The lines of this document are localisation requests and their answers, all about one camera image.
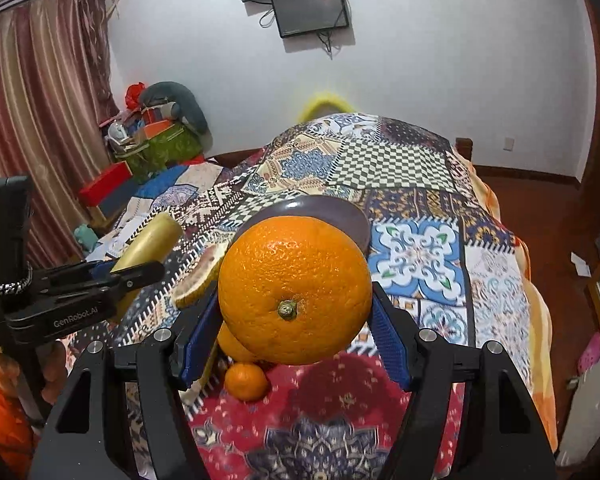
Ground yellow-green pomelo piece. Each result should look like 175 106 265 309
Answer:
108 212 182 324

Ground peeled pomelo wedge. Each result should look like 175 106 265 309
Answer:
171 242 228 310

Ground small mandarin orange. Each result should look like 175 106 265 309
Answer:
224 363 270 402

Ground large orange with sticker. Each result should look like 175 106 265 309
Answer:
218 217 373 365

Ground operator hand orange sleeve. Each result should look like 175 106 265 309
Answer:
0 341 69 411

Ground red rectangular box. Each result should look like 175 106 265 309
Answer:
78 162 132 207

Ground grey plush toy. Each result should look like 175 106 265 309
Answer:
138 81 208 134

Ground striped red curtain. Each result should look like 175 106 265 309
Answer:
0 0 118 268

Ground patchwork patterned bedspread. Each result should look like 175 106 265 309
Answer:
68 114 556 479

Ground dark purple plate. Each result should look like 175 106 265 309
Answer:
230 195 370 255

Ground small black wall monitor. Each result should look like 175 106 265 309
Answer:
272 0 349 39

